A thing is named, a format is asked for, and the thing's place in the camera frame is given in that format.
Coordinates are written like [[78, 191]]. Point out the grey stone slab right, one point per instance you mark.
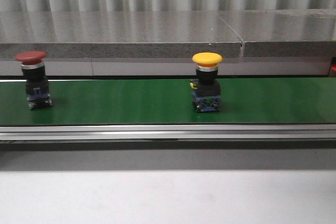
[[271, 35]]

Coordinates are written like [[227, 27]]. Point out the grey stone slab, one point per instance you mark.
[[117, 35], [271, 35]]

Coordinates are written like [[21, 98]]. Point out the red plastic tray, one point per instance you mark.
[[332, 72]]

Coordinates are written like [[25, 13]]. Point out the green conveyor belt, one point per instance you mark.
[[261, 109]]

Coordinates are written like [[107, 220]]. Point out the grey stone slab left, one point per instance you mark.
[[117, 35]]

